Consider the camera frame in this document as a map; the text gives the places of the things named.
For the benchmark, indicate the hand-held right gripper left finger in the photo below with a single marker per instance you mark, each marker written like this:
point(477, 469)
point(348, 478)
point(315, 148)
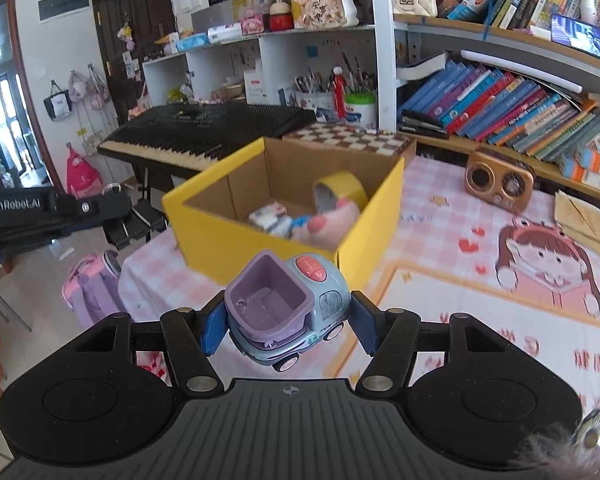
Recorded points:
point(214, 327)

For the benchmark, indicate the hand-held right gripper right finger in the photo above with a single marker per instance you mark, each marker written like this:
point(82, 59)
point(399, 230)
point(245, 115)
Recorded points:
point(365, 325)

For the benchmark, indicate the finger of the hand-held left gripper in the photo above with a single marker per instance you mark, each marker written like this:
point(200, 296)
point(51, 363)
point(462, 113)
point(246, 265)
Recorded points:
point(95, 207)

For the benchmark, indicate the purple toy truck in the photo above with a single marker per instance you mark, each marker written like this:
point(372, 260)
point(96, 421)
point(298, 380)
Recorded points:
point(280, 310)

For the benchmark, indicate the yellow cardboard box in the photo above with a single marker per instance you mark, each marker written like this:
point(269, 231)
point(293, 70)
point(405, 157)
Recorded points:
point(215, 235)

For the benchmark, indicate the pink plush toy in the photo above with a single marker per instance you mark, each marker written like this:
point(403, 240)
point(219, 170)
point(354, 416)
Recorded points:
point(330, 225)

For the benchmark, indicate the small blue toy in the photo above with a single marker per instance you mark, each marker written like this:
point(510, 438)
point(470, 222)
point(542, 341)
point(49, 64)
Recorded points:
point(300, 222)

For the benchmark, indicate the small white carton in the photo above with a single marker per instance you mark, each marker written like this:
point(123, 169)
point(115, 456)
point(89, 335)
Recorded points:
point(267, 217)

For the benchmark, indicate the yellow tape roll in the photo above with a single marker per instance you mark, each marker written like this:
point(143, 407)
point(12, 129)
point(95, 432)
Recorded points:
point(345, 185)

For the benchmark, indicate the pink hanging bag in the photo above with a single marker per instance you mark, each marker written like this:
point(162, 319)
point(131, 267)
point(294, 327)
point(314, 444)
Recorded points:
point(84, 175)

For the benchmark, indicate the pink purple backpack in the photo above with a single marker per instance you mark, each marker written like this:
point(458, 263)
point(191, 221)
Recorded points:
point(92, 290)

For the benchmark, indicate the white tote bag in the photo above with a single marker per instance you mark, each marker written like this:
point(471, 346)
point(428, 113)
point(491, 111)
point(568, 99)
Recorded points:
point(57, 102)

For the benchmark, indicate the pink hanging purse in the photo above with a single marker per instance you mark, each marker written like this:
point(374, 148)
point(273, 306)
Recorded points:
point(92, 92)

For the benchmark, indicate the black electronic keyboard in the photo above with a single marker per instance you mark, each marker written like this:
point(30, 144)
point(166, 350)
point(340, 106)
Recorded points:
point(205, 127)

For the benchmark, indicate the dark wooden door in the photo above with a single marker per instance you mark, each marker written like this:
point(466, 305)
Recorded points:
point(130, 35)

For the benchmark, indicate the white cubby shelf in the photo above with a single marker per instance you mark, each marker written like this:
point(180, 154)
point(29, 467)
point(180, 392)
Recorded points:
point(215, 70)

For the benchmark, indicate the wooden chessboard box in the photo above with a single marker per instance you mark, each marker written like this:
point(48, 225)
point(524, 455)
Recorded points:
point(350, 140)

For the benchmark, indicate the blue tissue pack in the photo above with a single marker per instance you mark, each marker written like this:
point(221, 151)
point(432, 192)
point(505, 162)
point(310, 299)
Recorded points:
point(192, 42)

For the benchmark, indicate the brown retro radio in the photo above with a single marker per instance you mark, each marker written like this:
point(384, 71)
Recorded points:
point(500, 180)

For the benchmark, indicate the white green jar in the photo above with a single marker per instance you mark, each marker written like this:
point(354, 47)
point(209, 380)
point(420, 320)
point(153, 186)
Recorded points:
point(361, 110)

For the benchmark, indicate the white flat box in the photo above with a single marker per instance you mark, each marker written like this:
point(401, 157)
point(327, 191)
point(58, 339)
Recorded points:
point(225, 34)

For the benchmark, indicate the grey storage box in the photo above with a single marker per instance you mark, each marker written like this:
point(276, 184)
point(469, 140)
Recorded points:
point(212, 16)

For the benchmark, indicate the grey fluffy trim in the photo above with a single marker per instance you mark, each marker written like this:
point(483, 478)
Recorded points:
point(555, 447)

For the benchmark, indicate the red tassel ornament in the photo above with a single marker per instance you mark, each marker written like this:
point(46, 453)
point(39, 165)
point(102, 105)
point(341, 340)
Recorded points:
point(339, 95)

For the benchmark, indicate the white pen cup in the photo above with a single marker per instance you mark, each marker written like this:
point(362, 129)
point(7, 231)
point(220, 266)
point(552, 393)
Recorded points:
point(315, 97)

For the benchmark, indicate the pink gift box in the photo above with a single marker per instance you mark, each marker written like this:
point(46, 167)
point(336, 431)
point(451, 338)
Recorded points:
point(252, 25)

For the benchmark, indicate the brown paper envelopes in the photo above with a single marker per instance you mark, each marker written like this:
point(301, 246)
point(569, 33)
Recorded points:
point(585, 220)

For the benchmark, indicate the row of colourful books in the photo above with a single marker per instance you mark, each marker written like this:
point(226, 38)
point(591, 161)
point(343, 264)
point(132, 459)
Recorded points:
point(495, 105)

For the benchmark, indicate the white thick book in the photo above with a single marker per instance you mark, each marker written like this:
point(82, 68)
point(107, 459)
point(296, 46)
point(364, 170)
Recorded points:
point(422, 66)

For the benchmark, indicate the wooden bookshelf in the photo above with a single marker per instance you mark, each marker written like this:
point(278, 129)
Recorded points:
point(385, 60)

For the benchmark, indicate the red round doll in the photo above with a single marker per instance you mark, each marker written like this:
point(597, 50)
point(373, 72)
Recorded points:
point(281, 17)

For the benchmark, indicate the white flat board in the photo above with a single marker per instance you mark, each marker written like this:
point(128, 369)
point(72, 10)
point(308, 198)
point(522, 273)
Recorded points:
point(520, 70)

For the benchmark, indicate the blue tablet screen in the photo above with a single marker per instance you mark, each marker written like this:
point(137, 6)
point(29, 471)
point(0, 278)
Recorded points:
point(580, 37)

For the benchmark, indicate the black wall panel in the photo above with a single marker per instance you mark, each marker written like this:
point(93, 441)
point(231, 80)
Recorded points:
point(62, 5)

